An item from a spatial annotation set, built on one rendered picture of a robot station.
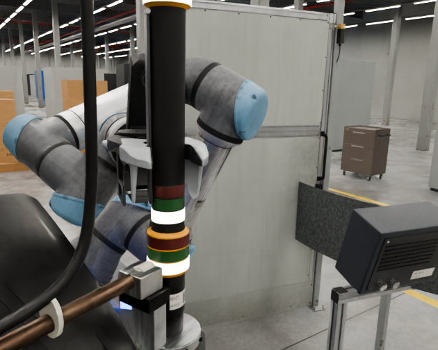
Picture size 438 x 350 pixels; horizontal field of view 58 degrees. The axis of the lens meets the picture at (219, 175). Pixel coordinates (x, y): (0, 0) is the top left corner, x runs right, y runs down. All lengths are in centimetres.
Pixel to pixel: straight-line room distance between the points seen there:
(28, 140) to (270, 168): 197
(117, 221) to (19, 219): 60
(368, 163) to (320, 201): 478
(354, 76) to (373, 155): 383
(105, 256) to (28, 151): 45
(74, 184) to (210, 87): 37
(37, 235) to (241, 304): 239
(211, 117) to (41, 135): 35
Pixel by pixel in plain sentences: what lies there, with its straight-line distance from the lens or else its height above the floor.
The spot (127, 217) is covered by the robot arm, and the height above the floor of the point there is 121.
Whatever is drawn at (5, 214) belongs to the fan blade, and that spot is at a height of 141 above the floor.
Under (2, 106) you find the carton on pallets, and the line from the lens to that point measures 779.
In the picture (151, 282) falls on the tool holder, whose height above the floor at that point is 137.
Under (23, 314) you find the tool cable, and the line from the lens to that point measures 33.
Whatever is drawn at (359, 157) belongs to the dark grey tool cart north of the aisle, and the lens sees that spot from 734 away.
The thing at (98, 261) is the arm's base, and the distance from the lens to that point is 106.
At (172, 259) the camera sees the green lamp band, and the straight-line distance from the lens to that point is 40.
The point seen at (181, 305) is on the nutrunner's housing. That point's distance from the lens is 44.
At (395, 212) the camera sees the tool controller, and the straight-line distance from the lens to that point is 110.
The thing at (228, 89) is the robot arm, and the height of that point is 154.
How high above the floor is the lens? 155
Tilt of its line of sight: 13 degrees down
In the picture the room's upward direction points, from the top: 1 degrees clockwise
